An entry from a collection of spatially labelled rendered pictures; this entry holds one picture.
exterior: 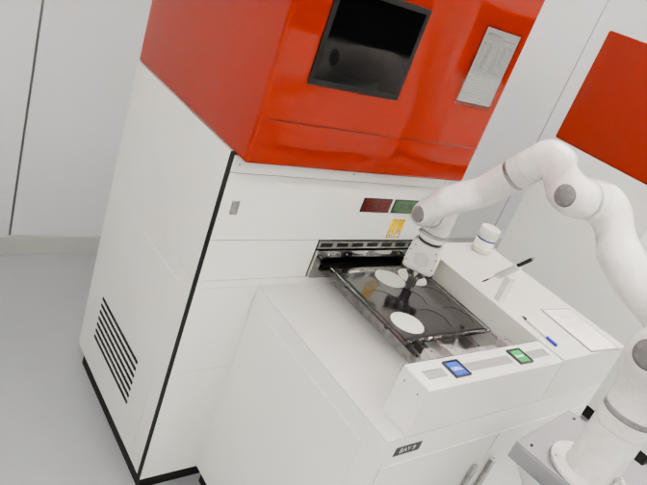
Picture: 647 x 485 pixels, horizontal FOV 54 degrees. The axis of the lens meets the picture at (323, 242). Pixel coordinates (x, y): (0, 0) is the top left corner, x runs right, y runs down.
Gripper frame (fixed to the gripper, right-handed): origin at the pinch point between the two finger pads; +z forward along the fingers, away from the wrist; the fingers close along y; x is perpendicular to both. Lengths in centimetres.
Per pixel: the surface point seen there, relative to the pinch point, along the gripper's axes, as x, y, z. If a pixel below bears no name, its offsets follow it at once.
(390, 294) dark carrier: -10.1, -3.5, 2.1
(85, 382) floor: -13, -95, 92
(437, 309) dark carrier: -4.8, 10.8, 2.0
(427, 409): -55, 18, 2
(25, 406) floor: -36, -102, 92
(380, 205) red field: 1.7, -18.3, -18.1
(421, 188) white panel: 14.0, -10.4, -24.8
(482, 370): -37.2, 27.0, -4.1
